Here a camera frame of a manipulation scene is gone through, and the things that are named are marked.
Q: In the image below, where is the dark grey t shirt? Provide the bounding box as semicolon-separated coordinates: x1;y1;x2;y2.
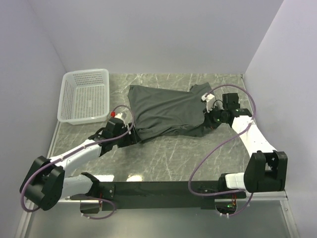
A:
128;83;211;141

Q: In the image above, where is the white perforated plastic basket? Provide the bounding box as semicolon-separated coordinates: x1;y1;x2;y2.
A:
57;68;109;125

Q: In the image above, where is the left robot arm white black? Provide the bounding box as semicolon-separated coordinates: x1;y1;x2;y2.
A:
20;116;140;212

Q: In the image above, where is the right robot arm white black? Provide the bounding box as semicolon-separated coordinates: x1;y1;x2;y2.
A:
201;93;288;198

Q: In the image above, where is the black base crossbar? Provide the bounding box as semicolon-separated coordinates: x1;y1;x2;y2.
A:
99;181;246;209

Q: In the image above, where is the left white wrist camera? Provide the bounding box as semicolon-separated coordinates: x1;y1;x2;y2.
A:
110;111;127;124

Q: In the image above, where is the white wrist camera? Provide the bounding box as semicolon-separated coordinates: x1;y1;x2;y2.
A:
110;111;127;124
201;93;216;113

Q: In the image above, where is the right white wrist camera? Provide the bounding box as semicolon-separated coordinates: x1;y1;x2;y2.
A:
201;93;216;113

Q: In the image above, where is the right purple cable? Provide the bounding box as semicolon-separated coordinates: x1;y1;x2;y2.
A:
188;84;256;219

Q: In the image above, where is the aluminium frame rail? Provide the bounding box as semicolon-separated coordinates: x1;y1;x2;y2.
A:
14;122;62;238

